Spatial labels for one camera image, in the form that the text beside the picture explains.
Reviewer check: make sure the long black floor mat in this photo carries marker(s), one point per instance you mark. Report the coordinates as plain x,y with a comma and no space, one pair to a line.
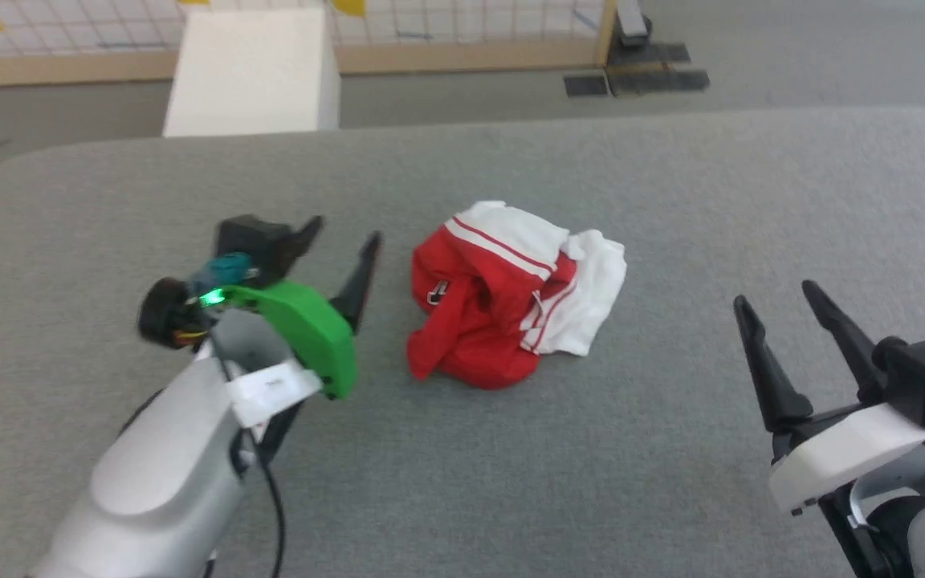
663,81

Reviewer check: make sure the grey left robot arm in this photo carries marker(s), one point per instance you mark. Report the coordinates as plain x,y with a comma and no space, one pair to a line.
157,482

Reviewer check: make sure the small black floor mat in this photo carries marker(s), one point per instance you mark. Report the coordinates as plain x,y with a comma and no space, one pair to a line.
587,85

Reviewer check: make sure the grey metal post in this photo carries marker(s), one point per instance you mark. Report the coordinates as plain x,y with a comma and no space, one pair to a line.
631,20

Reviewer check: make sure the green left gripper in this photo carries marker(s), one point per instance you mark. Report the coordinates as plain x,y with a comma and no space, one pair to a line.
310,329

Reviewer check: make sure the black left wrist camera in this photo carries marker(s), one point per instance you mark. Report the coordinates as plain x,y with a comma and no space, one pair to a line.
250,237

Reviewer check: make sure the teal left camera connector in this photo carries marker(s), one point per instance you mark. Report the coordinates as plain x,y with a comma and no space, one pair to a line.
230,266

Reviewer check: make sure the white rectangular box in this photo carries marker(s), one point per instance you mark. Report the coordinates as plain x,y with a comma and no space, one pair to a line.
254,72

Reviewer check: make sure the wooden framed grid fence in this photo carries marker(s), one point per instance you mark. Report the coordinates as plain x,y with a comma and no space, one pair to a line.
470,56

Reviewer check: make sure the red and white jersey shirt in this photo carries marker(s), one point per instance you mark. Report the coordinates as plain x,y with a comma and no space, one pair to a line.
470,321

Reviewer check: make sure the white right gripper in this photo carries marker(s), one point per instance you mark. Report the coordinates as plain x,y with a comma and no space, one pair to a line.
848,449

